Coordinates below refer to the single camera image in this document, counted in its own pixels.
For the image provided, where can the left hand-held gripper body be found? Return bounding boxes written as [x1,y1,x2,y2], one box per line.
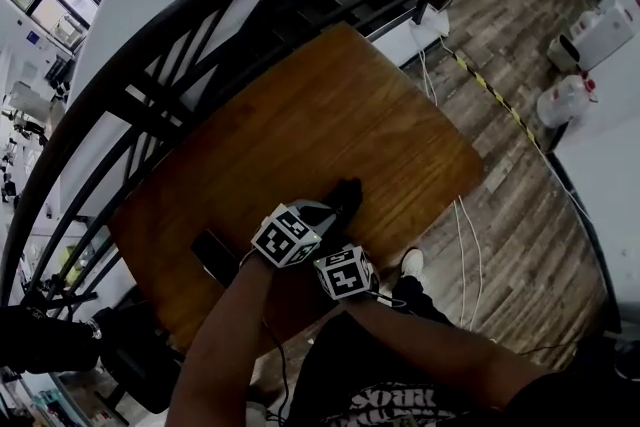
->
[249,199,322,269]

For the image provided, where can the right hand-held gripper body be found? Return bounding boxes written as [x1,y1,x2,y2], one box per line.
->
[313,244,379,302]

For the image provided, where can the black oval case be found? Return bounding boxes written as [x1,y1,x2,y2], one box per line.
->
[323,177,364,229]

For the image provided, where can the person's right forearm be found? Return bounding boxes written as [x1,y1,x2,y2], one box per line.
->
[339,294,551,411]

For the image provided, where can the person's left forearm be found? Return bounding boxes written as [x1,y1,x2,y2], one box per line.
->
[167,252,281,427]

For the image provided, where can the white sneaker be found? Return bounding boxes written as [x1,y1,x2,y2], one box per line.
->
[399,247,426,281]

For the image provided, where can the black trousers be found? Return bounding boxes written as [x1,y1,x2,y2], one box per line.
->
[389,274,456,329]

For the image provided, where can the black smartphone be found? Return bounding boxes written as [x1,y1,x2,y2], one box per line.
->
[189,228,241,289]

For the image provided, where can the black printed t-shirt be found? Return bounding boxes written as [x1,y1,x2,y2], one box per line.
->
[287,309,640,427]

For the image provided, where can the black office chair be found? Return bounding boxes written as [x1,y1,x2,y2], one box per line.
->
[0,302,174,416]

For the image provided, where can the clear water jug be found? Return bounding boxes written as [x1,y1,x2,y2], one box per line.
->
[536,70,599,129]

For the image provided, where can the white waste bin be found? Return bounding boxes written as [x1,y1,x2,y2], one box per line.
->
[546,33,581,71]

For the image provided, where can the white floor appliance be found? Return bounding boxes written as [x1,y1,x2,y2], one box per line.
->
[574,0,639,69]

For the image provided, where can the white power cable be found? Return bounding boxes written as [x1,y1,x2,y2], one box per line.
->
[409,22,485,331]

